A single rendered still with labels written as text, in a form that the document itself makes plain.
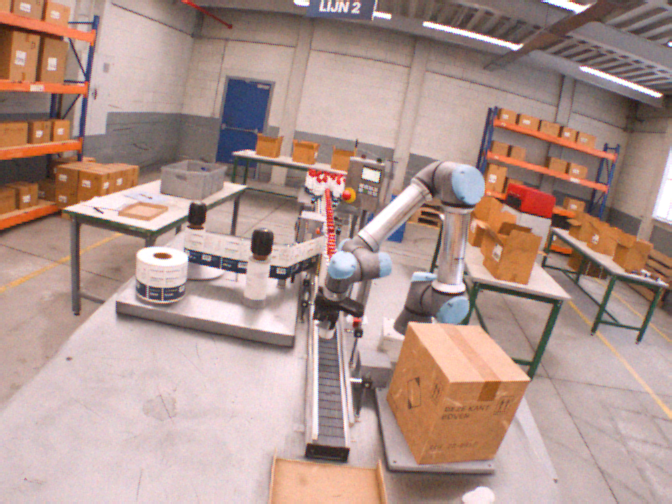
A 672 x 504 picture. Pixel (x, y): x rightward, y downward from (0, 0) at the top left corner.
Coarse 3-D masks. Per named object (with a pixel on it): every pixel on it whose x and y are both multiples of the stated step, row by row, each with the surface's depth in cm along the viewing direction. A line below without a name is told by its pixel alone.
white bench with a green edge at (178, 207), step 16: (128, 192) 329; (224, 192) 389; (240, 192) 429; (64, 208) 259; (80, 208) 266; (176, 208) 310; (208, 208) 353; (80, 224) 273; (96, 224) 264; (112, 224) 257; (128, 224) 255; (144, 224) 261; (160, 224) 267; (176, 224) 296; (80, 304) 286
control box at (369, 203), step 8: (352, 160) 174; (360, 160) 173; (368, 160) 175; (352, 168) 174; (360, 168) 172; (384, 168) 167; (352, 176) 175; (360, 176) 173; (352, 184) 175; (368, 184) 172; (376, 184) 170; (352, 192) 176; (344, 200) 178; (352, 200) 176; (360, 200) 175; (368, 200) 173; (376, 200) 171; (360, 208) 176; (368, 208) 173; (376, 208) 171
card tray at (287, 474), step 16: (288, 464) 99; (304, 464) 100; (320, 464) 101; (272, 480) 88; (288, 480) 94; (304, 480) 94; (320, 480) 95; (336, 480) 96; (352, 480) 97; (368, 480) 98; (272, 496) 88; (288, 496) 89; (304, 496) 90; (320, 496) 90; (336, 496) 91; (352, 496) 92; (368, 496) 93; (384, 496) 90
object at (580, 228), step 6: (576, 210) 580; (576, 216) 581; (582, 216) 580; (588, 216) 547; (570, 222) 568; (576, 222) 561; (582, 222) 584; (588, 222) 549; (570, 228) 584; (576, 228) 566; (582, 228) 553; (588, 228) 552; (570, 234) 582; (576, 234) 563; (582, 234) 555; (588, 234) 554; (582, 240) 557
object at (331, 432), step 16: (336, 336) 159; (320, 352) 146; (336, 352) 148; (320, 368) 136; (336, 368) 138; (320, 384) 127; (336, 384) 129; (320, 400) 120; (336, 400) 121; (320, 416) 113; (336, 416) 114; (320, 432) 106; (336, 432) 107
